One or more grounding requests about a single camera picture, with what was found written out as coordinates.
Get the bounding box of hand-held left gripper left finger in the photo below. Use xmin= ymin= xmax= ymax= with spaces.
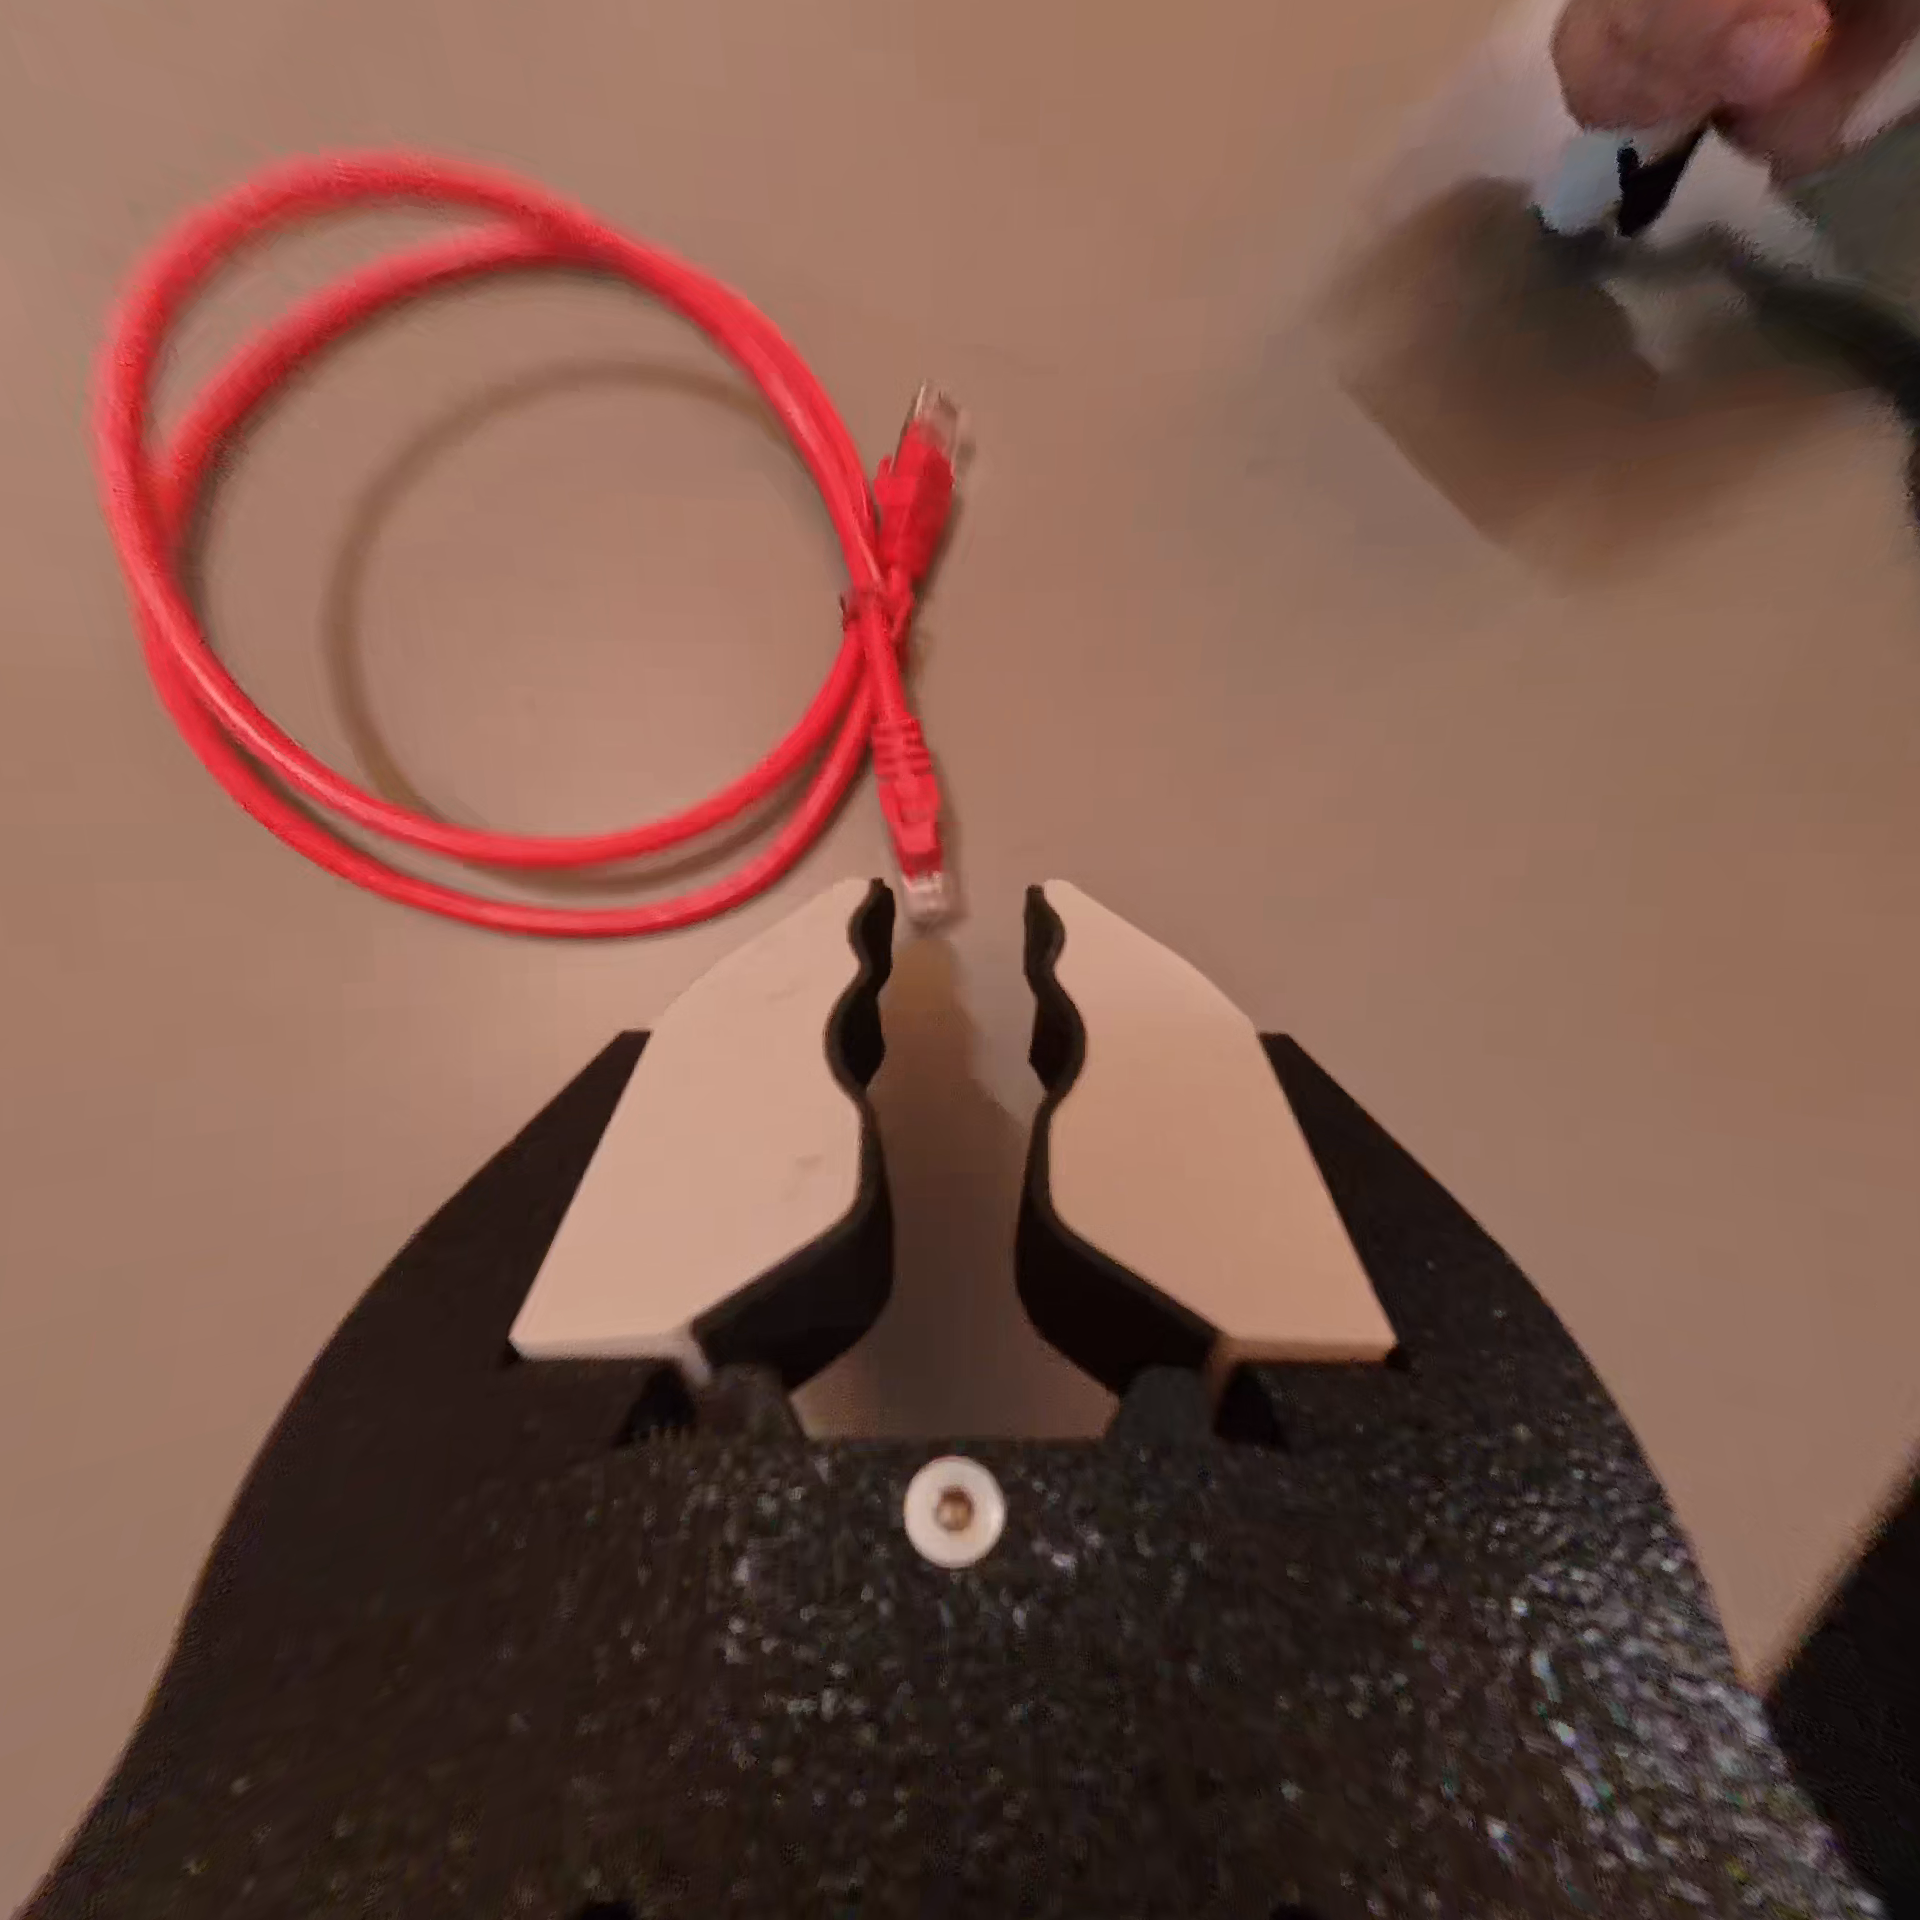
xmin=511 ymin=879 xmax=894 ymax=1381

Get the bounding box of red ethernet cable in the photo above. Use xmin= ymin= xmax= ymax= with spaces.
xmin=95 ymin=155 xmax=971 ymax=941

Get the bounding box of person's right hand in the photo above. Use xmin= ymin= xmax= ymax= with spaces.
xmin=1556 ymin=0 xmax=1920 ymax=178

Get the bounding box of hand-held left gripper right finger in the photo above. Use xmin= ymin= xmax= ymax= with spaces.
xmin=1015 ymin=879 xmax=1397 ymax=1381

